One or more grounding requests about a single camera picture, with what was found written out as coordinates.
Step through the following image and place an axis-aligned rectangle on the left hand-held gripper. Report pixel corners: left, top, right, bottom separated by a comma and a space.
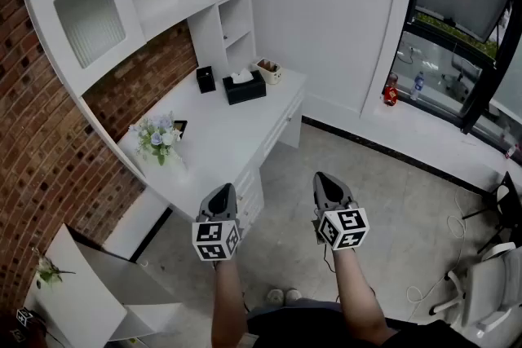
192, 183, 244, 264

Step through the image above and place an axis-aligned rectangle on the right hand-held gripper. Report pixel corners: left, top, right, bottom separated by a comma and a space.
312, 172, 370, 253

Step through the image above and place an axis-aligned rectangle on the white paper sheet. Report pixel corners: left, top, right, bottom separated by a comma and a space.
230, 68, 253, 85

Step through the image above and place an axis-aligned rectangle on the person's left forearm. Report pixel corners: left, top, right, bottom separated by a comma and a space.
210, 260, 250, 348

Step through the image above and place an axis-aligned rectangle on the person's right forearm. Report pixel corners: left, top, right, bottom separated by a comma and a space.
332, 248, 399, 346

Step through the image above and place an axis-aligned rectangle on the black leather tissue box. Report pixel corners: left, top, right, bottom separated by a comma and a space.
222, 71, 268, 106

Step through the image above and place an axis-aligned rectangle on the white desk with drawers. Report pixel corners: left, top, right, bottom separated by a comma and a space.
117, 67, 307, 233

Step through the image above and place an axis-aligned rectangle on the blue white flower bouquet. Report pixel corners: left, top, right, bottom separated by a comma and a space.
129, 112, 184, 167

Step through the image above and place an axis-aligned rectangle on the red figurine on sill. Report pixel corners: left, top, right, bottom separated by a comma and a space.
383, 73, 400, 107

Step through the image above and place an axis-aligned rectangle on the black square pen holder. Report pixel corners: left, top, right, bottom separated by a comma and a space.
196, 65, 216, 95

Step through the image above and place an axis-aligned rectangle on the person's dark clothing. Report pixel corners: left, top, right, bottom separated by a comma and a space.
244, 297, 482, 348

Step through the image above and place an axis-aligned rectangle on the cream desk organizer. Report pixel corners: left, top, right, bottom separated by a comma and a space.
251, 57, 283, 86

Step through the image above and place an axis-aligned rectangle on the clear water bottle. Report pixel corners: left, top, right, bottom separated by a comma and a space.
409, 71, 426, 102

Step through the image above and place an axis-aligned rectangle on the white low cabinet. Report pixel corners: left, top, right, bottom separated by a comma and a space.
24, 222, 184, 348

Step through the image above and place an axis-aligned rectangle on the black folding stand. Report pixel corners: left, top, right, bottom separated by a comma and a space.
462, 170, 522, 253

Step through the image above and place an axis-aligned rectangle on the white office chair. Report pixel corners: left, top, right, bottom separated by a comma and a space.
430, 242, 522, 339

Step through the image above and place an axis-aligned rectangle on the small white flower sprig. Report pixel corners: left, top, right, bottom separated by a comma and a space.
32, 247, 77, 290

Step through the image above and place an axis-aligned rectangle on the ribbed glass cabinet door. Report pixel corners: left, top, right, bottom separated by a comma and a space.
15, 0, 147, 83

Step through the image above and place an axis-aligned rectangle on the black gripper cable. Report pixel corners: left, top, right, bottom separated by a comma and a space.
321, 243, 338, 275

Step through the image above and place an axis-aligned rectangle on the black picture frame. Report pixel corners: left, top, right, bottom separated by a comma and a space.
172, 119, 189, 142

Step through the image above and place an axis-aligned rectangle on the white floor cable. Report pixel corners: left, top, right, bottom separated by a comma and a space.
406, 187, 489, 319

